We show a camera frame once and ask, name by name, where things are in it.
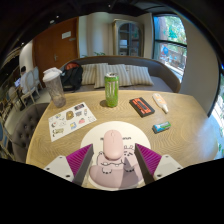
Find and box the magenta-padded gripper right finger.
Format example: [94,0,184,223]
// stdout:
[134,143,184,185]

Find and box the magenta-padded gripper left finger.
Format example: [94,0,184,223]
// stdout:
[43,143,95,187]

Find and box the pink computer mouse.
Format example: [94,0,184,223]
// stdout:
[102,129,128,161]

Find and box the white hippo print mouse pad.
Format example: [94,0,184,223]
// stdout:
[80,120,152,191]

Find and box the green and blue gum packet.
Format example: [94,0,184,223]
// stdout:
[152,121,172,134]

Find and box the white sticker sheet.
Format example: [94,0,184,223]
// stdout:
[48,101,98,143]

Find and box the grey tufted chair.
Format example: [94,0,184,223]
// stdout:
[11,102,50,164]

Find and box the black and orange box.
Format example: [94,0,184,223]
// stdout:
[128,96,156,118]

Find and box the white and orange tube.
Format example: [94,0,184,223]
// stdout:
[152,93,170,114]

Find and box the dark framed window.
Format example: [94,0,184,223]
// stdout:
[211,71,224,158]
[152,13,188,83]

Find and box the clear shaker bottle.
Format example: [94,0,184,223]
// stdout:
[42,67,67,109]

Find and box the white dining chair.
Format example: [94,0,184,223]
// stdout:
[20,66,43,107]

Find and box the black backpack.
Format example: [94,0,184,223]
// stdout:
[60,61,84,92]

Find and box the grey curved sofa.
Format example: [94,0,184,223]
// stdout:
[59,55,182,94]

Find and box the green drink can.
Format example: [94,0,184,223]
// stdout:
[104,72,120,108]

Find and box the striped cushion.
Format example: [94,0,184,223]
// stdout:
[125,64,154,87]
[81,63,109,86]
[94,63,132,89]

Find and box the person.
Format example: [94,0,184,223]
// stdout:
[14,65,30,90]

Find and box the brown wooden door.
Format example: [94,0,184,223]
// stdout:
[32,17,80,79]

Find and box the arched glass door cabinet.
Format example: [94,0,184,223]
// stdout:
[112,19,144,57]

